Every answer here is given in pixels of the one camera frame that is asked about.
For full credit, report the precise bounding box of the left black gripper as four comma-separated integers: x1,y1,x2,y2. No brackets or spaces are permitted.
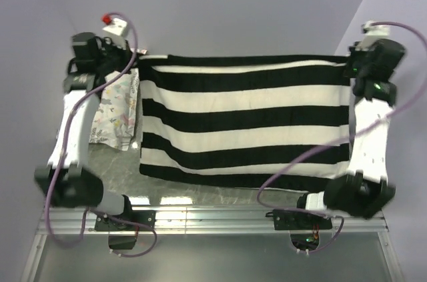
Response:
95,37,137,75

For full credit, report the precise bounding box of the black white striped pillowcase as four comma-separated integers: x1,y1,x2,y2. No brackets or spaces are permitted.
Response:
138,55,350,192

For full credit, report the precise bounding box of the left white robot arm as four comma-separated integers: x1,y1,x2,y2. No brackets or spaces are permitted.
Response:
34,32,135,230

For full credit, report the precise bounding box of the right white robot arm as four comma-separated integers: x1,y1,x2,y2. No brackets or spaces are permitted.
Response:
294,38,406,229

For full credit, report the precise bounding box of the floral patterned pillow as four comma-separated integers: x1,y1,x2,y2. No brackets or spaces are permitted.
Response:
89,67,139,151

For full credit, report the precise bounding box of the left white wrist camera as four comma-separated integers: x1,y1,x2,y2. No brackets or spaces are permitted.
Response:
101,14,129,38

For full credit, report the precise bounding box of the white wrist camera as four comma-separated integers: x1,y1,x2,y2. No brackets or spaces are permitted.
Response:
101,14,129,38
357,21,390,51

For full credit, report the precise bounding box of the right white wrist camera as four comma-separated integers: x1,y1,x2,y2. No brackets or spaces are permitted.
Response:
357,21,390,51

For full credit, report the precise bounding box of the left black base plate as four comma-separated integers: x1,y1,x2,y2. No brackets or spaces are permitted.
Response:
94,210,156,232

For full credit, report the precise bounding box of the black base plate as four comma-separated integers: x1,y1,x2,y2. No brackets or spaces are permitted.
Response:
265,209,332,231
94,210,156,232

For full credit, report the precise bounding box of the aluminium mounting rail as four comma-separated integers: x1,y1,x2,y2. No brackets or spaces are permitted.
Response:
22,205,404,281

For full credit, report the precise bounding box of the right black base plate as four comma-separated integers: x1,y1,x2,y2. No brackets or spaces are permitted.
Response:
265,209,332,231

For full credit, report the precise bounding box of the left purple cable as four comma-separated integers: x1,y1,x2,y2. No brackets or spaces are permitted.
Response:
43,11,158,258

